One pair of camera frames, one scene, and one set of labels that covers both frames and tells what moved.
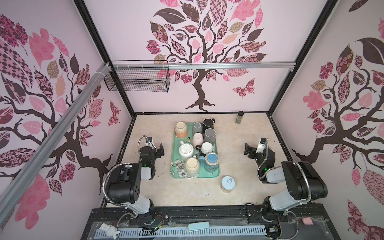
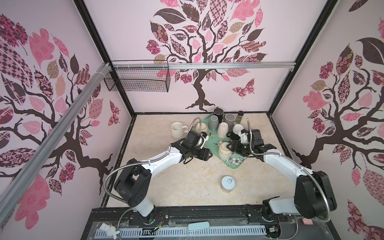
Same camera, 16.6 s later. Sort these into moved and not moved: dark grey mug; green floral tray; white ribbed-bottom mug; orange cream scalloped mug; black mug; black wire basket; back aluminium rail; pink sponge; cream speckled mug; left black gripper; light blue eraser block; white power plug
Moved: orange cream scalloped mug; cream speckled mug; black mug; left black gripper; white ribbed-bottom mug; green floral tray; dark grey mug
Not moved: pink sponge; back aluminium rail; light blue eraser block; black wire basket; white power plug
